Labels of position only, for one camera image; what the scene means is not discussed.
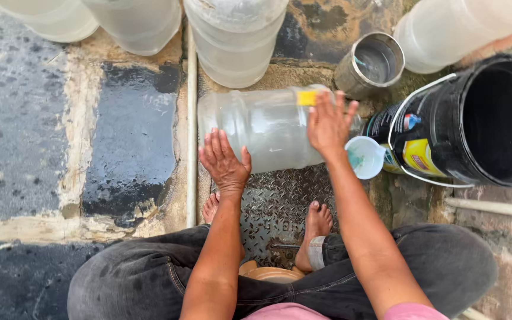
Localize brown low stool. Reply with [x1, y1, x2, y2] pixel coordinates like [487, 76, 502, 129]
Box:
[239, 260, 305, 284]

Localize black plastic bucket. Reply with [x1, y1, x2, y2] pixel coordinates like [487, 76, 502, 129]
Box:
[365, 54, 512, 188]

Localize person's pink shirt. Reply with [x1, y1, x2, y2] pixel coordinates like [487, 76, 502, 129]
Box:
[243, 303, 450, 320]

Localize clear plastic water jug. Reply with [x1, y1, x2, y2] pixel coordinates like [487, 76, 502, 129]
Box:
[393, 0, 512, 75]
[197, 84, 364, 174]
[183, 0, 290, 89]
[0, 0, 100, 44]
[82, 0, 183, 57]

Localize person's right foot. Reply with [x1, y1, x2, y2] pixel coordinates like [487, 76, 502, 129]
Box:
[295, 200, 334, 273]

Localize person's foot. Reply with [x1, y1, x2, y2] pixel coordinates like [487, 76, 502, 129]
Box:
[202, 191, 221, 225]
[295, 200, 334, 273]

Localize metal drain cover plate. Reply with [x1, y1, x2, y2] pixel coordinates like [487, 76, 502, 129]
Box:
[209, 164, 341, 269]

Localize person's right hand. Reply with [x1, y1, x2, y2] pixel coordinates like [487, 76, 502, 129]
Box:
[307, 90, 360, 161]

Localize person's dark jeans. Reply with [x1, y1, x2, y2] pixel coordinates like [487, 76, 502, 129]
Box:
[67, 223, 499, 320]

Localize white bucket handle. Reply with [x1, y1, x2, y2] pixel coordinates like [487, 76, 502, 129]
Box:
[388, 73, 476, 189]

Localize white plastic mug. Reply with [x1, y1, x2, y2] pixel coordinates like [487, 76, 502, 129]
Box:
[344, 135, 387, 180]

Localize white pipe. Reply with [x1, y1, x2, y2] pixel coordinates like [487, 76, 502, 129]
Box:
[186, 24, 198, 228]
[444, 197, 512, 222]

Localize person's left hand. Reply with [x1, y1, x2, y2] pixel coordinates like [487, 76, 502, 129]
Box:
[198, 128, 252, 196]

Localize steel cup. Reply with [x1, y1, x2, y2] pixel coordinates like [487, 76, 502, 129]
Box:
[334, 31, 406, 100]

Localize person's left foot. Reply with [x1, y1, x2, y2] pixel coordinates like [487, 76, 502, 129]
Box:
[202, 191, 221, 225]

